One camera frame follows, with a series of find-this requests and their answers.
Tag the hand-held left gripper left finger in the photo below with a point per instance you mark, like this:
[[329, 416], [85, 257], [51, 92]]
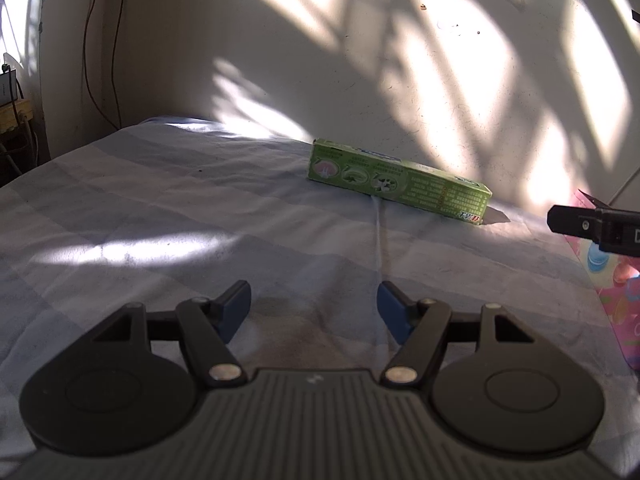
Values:
[[235, 310]]

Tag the pink biscuit tin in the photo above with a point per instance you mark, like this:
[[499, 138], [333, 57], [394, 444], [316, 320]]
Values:
[[615, 300]]

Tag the green toothpaste box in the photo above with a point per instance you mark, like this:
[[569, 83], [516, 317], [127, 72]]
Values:
[[400, 180]]

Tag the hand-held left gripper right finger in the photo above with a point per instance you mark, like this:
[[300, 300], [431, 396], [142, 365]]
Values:
[[395, 310]]

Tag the white electronic device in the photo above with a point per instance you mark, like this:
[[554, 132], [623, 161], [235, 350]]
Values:
[[9, 85]]

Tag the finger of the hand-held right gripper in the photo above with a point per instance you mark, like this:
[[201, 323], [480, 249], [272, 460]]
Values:
[[572, 220]]

